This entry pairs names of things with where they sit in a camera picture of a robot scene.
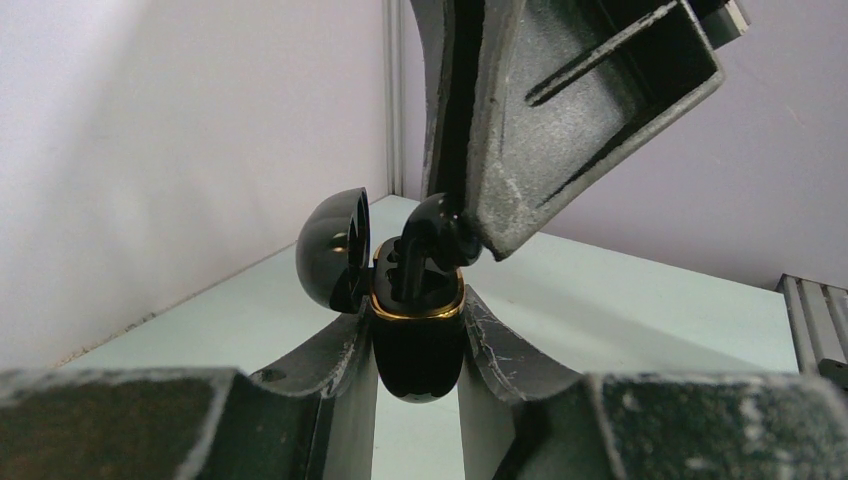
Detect black earbud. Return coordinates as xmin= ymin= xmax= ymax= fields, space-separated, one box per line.
xmin=392 ymin=193 xmax=483 ymax=304

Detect black earbud charging case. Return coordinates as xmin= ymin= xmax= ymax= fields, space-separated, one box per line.
xmin=296 ymin=188 xmax=466 ymax=403

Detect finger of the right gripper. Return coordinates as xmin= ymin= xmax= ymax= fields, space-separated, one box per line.
xmin=411 ymin=0 xmax=485 ymax=202
xmin=465 ymin=1 xmax=724 ymax=260

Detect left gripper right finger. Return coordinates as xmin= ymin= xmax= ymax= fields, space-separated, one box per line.
xmin=458 ymin=290 xmax=847 ymax=479

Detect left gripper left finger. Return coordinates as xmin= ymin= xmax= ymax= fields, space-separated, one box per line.
xmin=1 ymin=313 xmax=376 ymax=479

